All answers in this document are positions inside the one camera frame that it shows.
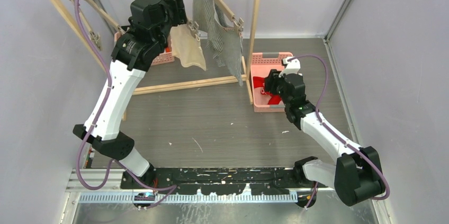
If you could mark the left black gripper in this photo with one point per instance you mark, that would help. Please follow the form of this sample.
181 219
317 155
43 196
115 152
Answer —
177 5

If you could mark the wooden clip hanger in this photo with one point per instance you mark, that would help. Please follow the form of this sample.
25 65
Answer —
230 15
94 37
116 27
191 26

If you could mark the pink plastic basket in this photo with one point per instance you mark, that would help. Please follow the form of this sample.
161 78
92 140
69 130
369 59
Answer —
261 65

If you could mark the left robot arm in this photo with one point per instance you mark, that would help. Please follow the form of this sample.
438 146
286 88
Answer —
145 39

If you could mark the pink basket with black clothes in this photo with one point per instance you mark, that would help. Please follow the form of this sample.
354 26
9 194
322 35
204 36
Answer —
165 57

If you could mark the red white underwear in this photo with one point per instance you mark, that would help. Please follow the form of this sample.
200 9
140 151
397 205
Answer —
261 96

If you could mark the empty wooden clip hanger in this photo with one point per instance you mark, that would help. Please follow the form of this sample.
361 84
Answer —
94 37

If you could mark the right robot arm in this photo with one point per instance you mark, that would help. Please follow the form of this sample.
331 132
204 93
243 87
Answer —
356 174

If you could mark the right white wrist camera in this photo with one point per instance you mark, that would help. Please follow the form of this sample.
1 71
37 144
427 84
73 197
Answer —
291 66

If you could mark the wooden clothes rack frame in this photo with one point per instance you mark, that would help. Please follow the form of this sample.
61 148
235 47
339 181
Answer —
71 21

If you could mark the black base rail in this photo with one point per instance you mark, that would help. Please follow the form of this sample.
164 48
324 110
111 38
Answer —
227 181

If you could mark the beige underwear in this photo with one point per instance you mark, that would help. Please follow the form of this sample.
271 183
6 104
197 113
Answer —
186 46

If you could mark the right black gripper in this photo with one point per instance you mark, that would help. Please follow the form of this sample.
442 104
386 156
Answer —
272 80

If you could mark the grey striped underwear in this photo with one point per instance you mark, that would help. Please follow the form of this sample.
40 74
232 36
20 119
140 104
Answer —
223 42

